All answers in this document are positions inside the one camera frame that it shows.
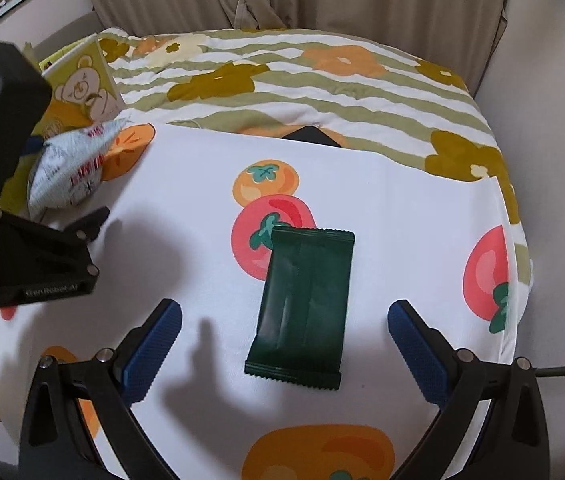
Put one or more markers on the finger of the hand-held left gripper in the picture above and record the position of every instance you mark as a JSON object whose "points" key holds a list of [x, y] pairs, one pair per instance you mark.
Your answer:
{"points": [[95, 220], [32, 144]]}

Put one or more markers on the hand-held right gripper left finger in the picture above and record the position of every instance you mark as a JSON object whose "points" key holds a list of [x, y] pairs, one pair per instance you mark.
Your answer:
{"points": [[155, 345]]}

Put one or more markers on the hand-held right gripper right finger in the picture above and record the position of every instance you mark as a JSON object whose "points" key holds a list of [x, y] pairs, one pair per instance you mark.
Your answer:
{"points": [[420, 350]]}

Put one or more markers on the silver red snack packet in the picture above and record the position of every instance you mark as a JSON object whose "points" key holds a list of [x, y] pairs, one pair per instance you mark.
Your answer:
{"points": [[67, 170]]}

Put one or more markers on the yellow bear snack bag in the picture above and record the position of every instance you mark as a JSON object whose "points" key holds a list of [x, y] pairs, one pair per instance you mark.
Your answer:
{"points": [[87, 85]]}

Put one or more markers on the dark green snack packet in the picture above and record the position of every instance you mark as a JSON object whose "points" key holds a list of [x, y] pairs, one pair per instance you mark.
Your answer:
{"points": [[302, 305]]}

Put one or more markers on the grey padded headboard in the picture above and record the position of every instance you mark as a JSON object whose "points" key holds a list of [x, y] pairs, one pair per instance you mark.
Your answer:
{"points": [[62, 32]]}

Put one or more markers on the white fruit-print cloth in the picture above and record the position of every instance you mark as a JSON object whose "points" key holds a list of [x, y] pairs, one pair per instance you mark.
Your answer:
{"points": [[387, 200]]}

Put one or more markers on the black phone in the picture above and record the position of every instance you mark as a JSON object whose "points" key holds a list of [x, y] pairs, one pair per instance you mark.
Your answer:
{"points": [[312, 136]]}

